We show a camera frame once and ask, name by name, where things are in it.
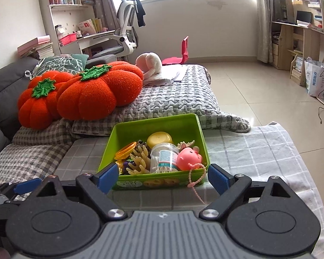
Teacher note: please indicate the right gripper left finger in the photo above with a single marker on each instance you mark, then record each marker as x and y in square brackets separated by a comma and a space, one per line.
[93, 190]

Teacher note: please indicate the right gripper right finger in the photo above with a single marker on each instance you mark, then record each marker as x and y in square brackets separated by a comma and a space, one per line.
[231, 190]

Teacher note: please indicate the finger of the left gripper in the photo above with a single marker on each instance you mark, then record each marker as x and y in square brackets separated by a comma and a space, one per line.
[22, 187]

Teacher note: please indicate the purple toy grapes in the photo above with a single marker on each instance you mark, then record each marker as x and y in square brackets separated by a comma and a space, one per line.
[129, 163]

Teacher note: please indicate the pink pig toy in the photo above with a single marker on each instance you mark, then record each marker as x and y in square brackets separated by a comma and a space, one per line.
[189, 159]

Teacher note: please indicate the clear cotton swab jar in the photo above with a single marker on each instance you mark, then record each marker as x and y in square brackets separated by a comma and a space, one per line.
[164, 158]

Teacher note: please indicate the yellow toy pot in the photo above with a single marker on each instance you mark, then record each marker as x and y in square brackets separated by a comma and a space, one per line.
[158, 138]

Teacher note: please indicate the beige starfish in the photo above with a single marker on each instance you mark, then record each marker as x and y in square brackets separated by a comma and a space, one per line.
[183, 145]

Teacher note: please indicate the grey checked bed sheet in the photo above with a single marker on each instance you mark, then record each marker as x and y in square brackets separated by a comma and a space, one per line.
[262, 152]

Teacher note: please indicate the grey knitted blanket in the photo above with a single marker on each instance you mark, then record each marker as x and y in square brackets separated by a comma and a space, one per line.
[26, 153]

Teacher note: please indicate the orange toy lid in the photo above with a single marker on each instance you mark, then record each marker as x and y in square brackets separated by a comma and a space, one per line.
[125, 152]

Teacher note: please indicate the beige coral toy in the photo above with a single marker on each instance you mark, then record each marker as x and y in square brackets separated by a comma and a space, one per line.
[140, 156]

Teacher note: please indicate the green plastic bin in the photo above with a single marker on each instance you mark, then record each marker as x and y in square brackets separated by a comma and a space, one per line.
[182, 128]

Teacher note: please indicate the small orange pumpkin pillow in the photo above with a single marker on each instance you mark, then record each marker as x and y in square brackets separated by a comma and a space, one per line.
[37, 105]

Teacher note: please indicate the large orange pumpkin pillow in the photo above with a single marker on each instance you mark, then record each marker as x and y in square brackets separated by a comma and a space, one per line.
[97, 91]

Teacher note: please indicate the dark grey sofa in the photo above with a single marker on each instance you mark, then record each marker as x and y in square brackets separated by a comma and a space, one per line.
[13, 82]

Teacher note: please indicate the teal leaf pattern pillow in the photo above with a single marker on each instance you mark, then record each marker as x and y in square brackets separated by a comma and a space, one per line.
[71, 63]

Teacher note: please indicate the pink white plush toy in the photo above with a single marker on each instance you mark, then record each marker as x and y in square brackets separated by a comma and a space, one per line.
[150, 64]

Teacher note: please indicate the white paper shopping bag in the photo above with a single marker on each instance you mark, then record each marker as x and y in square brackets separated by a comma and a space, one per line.
[314, 76]

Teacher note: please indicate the stack of books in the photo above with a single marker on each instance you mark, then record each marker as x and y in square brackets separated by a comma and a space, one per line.
[38, 48]

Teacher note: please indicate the pink storage basket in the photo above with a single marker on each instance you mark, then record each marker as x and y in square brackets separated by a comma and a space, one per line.
[67, 39]

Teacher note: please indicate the white office chair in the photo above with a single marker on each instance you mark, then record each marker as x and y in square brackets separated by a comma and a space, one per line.
[125, 36]

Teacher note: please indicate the wooden desk shelf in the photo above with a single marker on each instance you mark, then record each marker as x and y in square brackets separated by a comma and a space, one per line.
[297, 35]

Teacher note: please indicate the grey curtain left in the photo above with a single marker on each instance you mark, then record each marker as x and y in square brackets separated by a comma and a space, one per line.
[105, 10]

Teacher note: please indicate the grey curtain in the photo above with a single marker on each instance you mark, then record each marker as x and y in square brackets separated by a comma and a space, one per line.
[265, 18]
[105, 10]

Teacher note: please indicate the white bookshelf desk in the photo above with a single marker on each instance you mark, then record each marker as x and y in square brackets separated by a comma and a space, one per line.
[61, 17]

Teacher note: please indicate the grey curtain right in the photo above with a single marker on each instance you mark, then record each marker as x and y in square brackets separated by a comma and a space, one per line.
[265, 18]

